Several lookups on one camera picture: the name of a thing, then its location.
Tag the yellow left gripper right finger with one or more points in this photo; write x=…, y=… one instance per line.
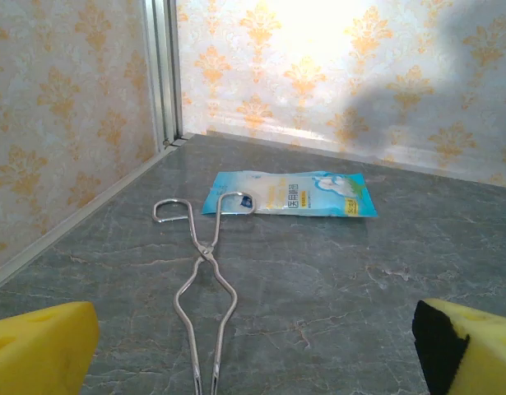
x=479, y=354

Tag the aluminium table side rail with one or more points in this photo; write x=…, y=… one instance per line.
x=84, y=214

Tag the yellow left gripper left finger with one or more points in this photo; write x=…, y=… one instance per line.
x=38, y=349

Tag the aluminium frame corner post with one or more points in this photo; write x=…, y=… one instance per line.
x=164, y=74

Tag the aluminium table back rail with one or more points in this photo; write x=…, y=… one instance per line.
x=359, y=150

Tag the blue plastic packet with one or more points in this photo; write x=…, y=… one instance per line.
x=318, y=197

